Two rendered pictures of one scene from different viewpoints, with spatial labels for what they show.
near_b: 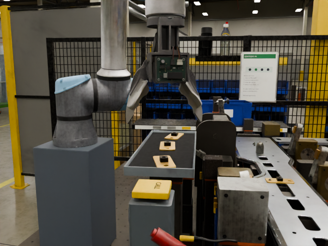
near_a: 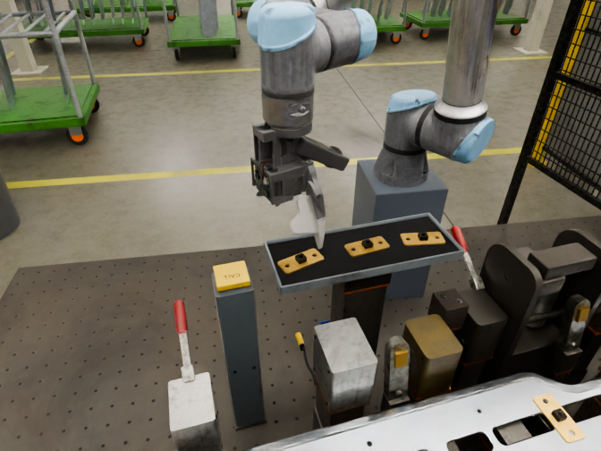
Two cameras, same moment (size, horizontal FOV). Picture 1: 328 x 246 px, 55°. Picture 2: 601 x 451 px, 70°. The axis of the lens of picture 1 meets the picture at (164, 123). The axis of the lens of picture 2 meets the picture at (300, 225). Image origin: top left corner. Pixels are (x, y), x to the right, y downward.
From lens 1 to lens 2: 0.77 m
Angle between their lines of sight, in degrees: 66
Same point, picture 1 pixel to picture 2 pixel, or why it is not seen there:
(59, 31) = not seen: outside the picture
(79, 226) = not seen: hidden behind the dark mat
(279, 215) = (410, 424)
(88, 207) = not seen: hidden behind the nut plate
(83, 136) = (394, 173)
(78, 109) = (396, 140)
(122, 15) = (471, 24)
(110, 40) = (449, 61)
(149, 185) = (230, 270)
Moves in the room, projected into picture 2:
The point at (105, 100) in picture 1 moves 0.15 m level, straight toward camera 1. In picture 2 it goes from (427, 140) to (380, 157)
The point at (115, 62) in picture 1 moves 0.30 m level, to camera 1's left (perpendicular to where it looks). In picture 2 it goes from (451, 94) to (379, 59)
